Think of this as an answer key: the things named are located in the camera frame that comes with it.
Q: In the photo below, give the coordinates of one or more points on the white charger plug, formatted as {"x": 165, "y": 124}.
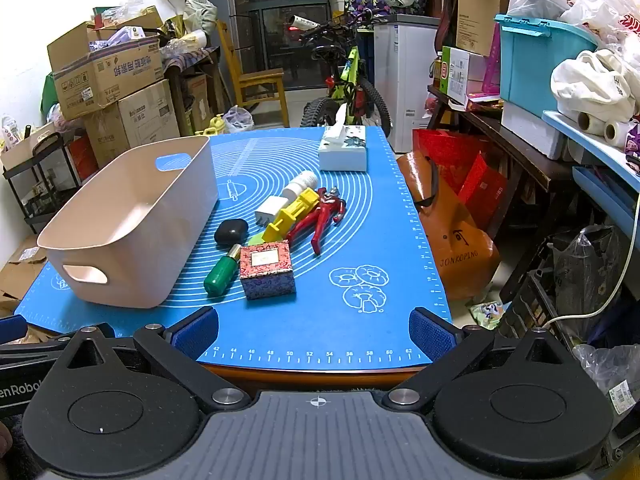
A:
{"x": 269, "y": 210}

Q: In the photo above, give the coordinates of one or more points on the red paper bag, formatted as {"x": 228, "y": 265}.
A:
{"x": 450, "y": 152}

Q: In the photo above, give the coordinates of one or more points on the white foam box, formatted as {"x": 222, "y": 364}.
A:
{"x": 530, "y": 127}

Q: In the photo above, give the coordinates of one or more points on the white pill bottle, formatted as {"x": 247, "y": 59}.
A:
{"x": 300, "y": 185}

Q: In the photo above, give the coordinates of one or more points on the tall brown cardboard box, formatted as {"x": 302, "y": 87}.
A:
{"x": 477, "y": 5}

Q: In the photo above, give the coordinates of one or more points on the red container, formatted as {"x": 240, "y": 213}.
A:
{"x": 82, "y": 160}

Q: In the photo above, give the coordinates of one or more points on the plastic film roll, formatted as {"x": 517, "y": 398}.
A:
{"x": 616, "y": 133}
{"x": 590, "y": 124}

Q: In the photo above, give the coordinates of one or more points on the clear labelled plastic bag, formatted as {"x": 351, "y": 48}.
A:
{"x": 610, "y": 370}

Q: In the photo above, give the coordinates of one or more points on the light blue shelf unit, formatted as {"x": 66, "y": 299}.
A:
{"x": 590, "y": 142}

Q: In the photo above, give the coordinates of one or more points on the blue silicone baking mat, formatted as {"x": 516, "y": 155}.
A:
{"x": 360, "y": 240}

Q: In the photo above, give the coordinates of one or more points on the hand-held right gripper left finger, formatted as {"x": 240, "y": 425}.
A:
{"x": 197, "y": 331}

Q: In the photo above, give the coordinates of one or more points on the colourful snack packet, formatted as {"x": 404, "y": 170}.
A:
{"x": 486, "y": 315}

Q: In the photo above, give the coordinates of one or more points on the black oval case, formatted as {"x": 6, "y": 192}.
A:
{"x": 231, "y": 231}

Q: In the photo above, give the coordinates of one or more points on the open brown cardboard box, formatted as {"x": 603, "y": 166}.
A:
{"x": 110, "y": 75}

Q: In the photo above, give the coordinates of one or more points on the teal plastic storage bin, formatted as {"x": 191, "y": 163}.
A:
{"x": 535, "y": 65}

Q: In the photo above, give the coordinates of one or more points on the white green carton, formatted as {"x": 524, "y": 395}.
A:
{"x": 457, "y": 77}

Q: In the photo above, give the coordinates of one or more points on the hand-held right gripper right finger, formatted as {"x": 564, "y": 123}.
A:
{"x": 431, "y": 332}

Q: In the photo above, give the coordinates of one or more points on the yellow oil bottle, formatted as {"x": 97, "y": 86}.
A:
{"x": 438, "y": 72}

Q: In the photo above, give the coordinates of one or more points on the white rolled tube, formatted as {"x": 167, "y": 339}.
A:
{"x": 302, "y": 21}

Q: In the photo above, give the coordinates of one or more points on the small open cardboard box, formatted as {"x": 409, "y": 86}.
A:
{"x": 25, "y": 152}

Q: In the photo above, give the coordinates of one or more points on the yellow plastic toy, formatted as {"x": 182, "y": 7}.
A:
{"x": 285, "y": 217}

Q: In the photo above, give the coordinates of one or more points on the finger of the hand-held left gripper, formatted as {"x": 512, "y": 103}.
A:
{"x": 11, "y": 328}

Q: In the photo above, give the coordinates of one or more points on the wooden chair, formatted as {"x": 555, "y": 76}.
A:
{"x": 260, "y": 80}

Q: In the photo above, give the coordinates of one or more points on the green bottle with gold cap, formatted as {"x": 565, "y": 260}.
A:
{"x": 220, "y": 272}

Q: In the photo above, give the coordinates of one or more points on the black metal shelf rack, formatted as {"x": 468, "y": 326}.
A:
{"x": 16, "y": 197}

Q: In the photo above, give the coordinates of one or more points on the black plastic crate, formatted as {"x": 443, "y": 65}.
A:
{"x": 525, "y": 305}

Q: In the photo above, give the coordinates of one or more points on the white jacket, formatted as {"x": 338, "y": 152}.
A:
{"x": 590, "y": 85}

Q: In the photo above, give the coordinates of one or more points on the beige plastic bin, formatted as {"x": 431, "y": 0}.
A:
{"x": 125, "y": 220}

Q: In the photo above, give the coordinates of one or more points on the dark wooden side table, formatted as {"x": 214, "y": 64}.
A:
{"x": 515, "y": 152}

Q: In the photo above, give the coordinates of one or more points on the light green plastic piece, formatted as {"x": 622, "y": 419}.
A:
{"x": 256, "y": 238}

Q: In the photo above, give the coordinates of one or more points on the red silver action figure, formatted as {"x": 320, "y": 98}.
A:
{"x": 325, "y": 210}

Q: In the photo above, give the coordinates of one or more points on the orange shopping bag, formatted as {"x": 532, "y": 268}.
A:
{"x": 455, "y": 255}

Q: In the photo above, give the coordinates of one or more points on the pile of plastic bags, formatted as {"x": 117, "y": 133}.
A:
{"x": 605, "y": 5}

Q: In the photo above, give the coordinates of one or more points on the yellow plastic container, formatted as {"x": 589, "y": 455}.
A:
{"x": 212, "y": 125}

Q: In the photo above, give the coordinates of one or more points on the green black bicycle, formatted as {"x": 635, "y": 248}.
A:
{"x": 350, "y": 72}

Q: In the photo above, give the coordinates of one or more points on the white cabinet appliance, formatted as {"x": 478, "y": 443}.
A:
{"x": 405, "y": 75}

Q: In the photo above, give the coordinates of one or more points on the patterned square gift box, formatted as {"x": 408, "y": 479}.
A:
{"x": 267, "y": 270}

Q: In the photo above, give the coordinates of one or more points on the white printed tissue box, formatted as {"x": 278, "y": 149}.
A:
{"x": 345, "y": 152}

